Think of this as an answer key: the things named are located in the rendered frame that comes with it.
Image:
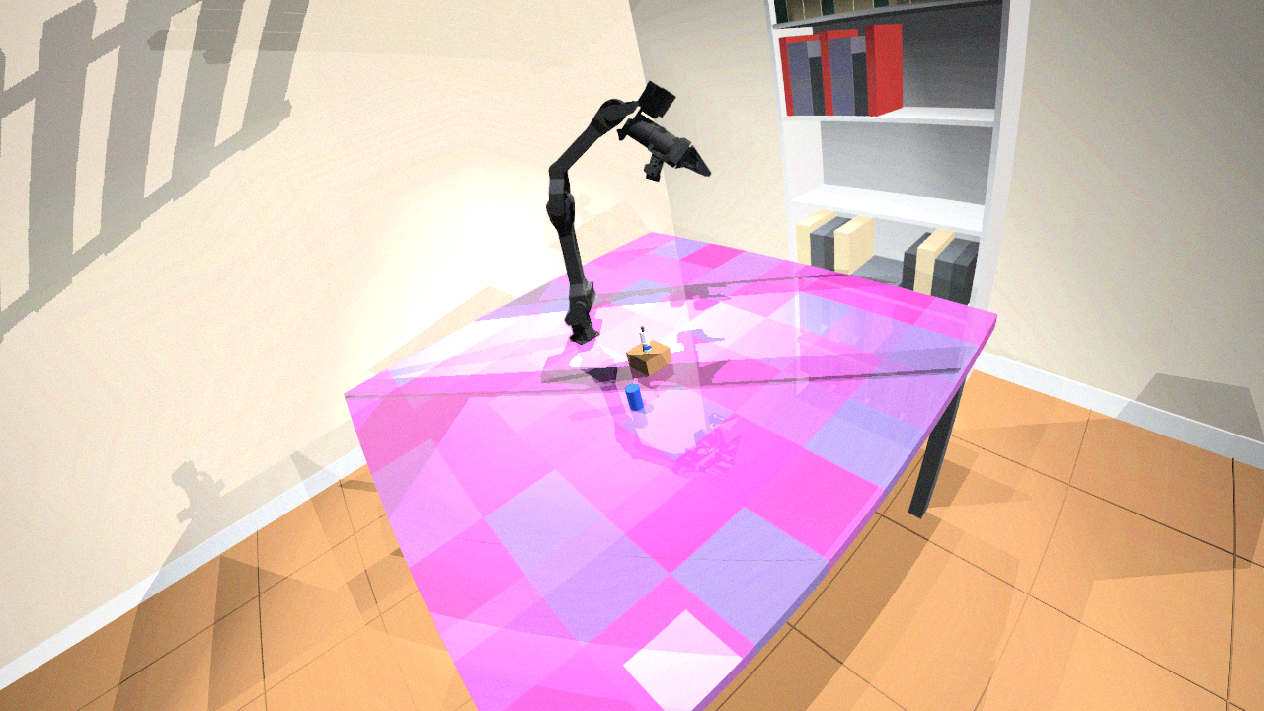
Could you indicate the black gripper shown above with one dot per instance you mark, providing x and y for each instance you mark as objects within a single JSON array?
[{"x": 677, "y": 151}]

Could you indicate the dark blue cylinder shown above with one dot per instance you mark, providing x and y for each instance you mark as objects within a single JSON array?
[{"x": 634, "y": 397}]

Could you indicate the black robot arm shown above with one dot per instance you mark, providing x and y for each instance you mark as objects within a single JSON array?
[{"x": 654, "y": 101}]

